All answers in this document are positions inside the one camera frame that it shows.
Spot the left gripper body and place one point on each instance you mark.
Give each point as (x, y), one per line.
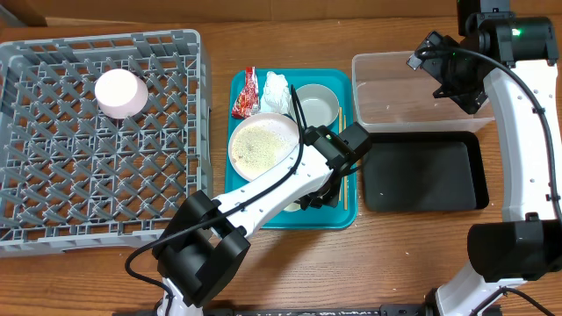
(327, 194)

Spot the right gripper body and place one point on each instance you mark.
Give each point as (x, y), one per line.
(457, 81)

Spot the small pink bowl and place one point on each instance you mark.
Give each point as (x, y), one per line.
(120, 93)

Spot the white paper cup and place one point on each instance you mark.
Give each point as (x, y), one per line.
(292, 207)

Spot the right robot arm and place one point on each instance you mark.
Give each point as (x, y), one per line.
(510, 63)

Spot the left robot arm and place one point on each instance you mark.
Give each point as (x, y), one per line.
(204, 244)

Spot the clear plastic bin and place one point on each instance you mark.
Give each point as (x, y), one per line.
(390, 97)

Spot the black plastic tray bin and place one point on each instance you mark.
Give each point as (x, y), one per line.
(424, 172)

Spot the right wooden chopstick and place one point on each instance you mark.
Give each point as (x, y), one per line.
(345, 179)

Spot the wooden chopstick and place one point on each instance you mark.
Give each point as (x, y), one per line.
(345, 179)
(340, 121)

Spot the rice leftovers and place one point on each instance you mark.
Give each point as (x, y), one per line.
(255, 150)

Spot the large white plate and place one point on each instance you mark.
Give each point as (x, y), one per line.
(271, 121)

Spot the left wooden chopstick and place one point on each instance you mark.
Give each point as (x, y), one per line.
(340, 121)

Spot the grey metal saucer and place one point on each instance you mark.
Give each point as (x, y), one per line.
(320, 104)

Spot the crumpled white tissue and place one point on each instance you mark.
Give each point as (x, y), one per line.
(276, 95)

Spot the red snack wrapper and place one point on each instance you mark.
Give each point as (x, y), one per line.
(247, 103)

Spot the grey plastic dish rack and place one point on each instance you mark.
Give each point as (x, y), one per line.
(72, 177)

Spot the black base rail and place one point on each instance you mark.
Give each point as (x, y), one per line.
(383, 310)

